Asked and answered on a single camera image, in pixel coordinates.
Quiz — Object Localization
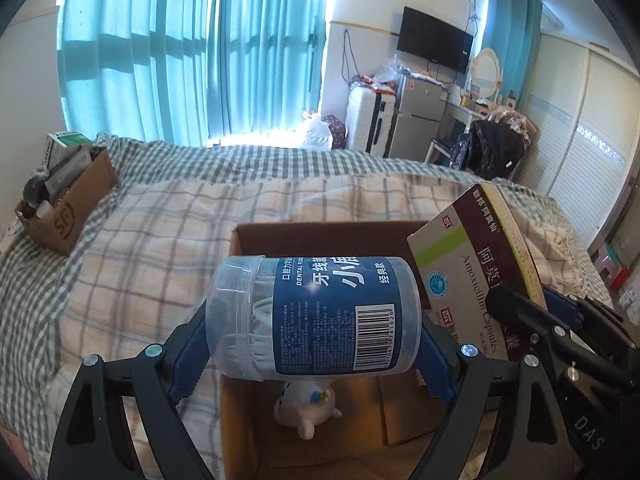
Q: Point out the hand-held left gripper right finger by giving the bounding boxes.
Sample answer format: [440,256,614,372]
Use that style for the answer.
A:
[416,321,583,480]

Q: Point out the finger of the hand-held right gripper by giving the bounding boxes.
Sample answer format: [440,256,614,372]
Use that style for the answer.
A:
[542,287,640,352]
[485,285,632,395]

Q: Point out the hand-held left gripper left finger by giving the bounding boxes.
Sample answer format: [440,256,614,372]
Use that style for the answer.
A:
[48,305,222,480]

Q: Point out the large cardboard box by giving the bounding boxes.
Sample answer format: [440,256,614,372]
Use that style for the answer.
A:
[219,220,457,480]

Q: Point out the maroon and white medicine box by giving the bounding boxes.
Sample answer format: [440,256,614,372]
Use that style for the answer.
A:
[407,180,552,362]

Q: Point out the clear blue-label dental floss jar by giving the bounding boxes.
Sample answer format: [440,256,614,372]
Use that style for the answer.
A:
[205,254,427,382]

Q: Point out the colourful boxes on floor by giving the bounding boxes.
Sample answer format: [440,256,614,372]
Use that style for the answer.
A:
[594,242,640,313]

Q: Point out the white plush toy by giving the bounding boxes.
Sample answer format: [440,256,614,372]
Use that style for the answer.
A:
[272,377,344,439]

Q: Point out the dark clothes pile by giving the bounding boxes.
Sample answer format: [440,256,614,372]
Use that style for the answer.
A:
[451,109,536,182]

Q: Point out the white sliding wardrobe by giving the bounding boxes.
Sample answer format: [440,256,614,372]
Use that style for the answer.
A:
[517,30,640,253]

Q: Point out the small brown cardboard box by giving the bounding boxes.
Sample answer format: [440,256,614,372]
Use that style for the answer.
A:
[14,146,119,257]

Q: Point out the white chair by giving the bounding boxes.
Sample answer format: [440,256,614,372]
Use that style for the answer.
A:
[424,137,457,164]

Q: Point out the green gingham bedsheet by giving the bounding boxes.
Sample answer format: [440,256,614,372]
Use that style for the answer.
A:
[0,132,571,441]

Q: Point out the white dressing table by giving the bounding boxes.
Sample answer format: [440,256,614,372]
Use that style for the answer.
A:
[444,97,503,128]

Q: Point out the grey tube package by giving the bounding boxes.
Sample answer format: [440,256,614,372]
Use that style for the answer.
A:
[44,144,97,198]

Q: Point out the dark round bottle cap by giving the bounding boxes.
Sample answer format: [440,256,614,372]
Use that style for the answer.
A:
[23,175,49,207]

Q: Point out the silver mini fridge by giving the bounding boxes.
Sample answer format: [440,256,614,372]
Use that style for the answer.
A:
[386,75,452,162]

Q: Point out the oval white-framed mirror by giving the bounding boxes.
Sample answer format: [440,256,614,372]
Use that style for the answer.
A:
[469,48,503,102]

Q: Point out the green and white carton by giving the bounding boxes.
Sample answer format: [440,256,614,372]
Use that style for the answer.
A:
[46,131,94,168]

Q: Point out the white suitcase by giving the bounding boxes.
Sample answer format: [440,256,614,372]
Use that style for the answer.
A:
[346,87,399,157]

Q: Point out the dark red patterned bag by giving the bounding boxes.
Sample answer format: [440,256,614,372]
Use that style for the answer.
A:
[321,114,349,150]

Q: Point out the white plastic bag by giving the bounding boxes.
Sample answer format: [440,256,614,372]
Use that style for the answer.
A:
[299,111,334,151]

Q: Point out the narrow teal curtain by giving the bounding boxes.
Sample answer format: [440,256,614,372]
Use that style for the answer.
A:
[479,0,544,111]

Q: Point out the clear plastic bag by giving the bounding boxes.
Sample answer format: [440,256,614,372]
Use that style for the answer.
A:
[372,54,417,87]

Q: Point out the wide teal window curtain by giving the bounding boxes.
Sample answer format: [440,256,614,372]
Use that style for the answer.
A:
[56,0,332,150]

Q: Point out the black wall television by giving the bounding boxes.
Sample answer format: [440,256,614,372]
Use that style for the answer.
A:
[396,6,475,75]

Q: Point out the hanging dark cable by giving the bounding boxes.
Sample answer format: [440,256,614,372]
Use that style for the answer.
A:
[341,29,362,87]

